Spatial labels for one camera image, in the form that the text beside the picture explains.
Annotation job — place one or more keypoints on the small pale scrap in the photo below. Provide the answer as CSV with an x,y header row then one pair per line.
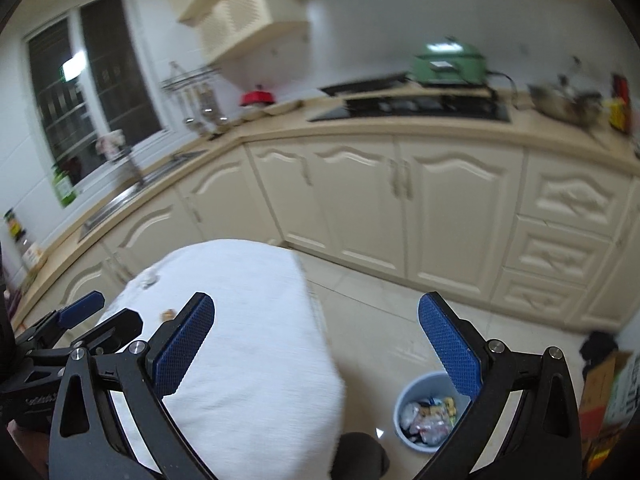
x,y
150,281

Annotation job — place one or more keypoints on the lattice door wall cabinet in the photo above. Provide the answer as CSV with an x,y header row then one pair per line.
x,y
245,20

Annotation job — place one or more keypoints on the yellow red packet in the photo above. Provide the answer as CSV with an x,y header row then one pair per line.
x,y
617,107

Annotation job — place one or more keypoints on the dark sauce bottle yellow label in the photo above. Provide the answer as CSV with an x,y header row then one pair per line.
x,y
14,225

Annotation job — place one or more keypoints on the small brown crumb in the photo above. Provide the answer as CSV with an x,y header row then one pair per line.
x,y
166,315

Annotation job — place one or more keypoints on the steel pot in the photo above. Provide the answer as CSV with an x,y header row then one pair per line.
x,y
565,102

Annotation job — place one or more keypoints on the green dish soap bottle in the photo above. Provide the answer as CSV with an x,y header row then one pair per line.
x,y
64,187

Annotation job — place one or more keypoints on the heap of discarded wrappers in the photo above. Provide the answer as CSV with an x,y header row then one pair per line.
x,y
427,417

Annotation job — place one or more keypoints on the hanging steel ladle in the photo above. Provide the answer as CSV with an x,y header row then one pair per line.
x,y
210,110

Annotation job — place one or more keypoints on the white bowl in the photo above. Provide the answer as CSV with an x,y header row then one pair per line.
x,y
252,112

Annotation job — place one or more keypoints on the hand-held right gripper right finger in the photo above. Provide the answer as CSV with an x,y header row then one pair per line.
x,y
450,347

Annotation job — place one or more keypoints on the cardboard box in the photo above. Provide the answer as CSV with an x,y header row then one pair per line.
x,y
612,410

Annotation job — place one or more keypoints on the hanging steel spoon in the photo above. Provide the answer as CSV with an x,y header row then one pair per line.
x,y
189,112

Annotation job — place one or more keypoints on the green electric cooker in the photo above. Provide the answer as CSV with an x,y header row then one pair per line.
x,y
447,65

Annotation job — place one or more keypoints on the kitchen window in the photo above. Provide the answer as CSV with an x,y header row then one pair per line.
x,y
100,85

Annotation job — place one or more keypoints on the wall utensil rack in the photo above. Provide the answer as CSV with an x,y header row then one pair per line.
x,y
190,77

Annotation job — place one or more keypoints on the purple utensil holder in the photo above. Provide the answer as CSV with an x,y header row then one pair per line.
x,y
11,305

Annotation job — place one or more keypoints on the hanging slotted spoon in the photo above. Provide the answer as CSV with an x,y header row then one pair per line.
x,y
222,117

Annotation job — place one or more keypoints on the steel sink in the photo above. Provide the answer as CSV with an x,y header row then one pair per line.
x,y
130,195

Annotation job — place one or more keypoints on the white towel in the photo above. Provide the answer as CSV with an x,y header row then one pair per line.
x,y
240,335

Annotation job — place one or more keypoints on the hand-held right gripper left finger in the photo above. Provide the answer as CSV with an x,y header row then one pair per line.
x,y
180,347

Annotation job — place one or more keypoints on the red pot lid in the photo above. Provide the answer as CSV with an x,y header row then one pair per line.
x,y
257,97

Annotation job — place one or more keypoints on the black glass stove hob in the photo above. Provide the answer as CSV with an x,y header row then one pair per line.
x,y
410,107

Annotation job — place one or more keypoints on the steel faucet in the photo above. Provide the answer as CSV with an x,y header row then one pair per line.
x,y
132,162

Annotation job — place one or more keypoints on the person's left hand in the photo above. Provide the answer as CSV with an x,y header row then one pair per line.
x,y
30,445

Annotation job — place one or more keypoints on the cloth on faucet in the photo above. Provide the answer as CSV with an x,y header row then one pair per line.
x,y
110,142

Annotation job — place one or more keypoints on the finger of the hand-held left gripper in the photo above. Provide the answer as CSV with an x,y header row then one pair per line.
x,y
80,307
110,327

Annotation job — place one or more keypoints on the black cloth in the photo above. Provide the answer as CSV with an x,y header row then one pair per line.
x,y
597,352

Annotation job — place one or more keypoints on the glass jar white label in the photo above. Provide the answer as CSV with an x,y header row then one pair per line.
x,y
32,255

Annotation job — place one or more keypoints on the pale blue trash bin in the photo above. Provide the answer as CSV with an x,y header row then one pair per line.
x,y
407,400

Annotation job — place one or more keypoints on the black induction cooker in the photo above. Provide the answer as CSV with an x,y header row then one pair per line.
x,y
365,85

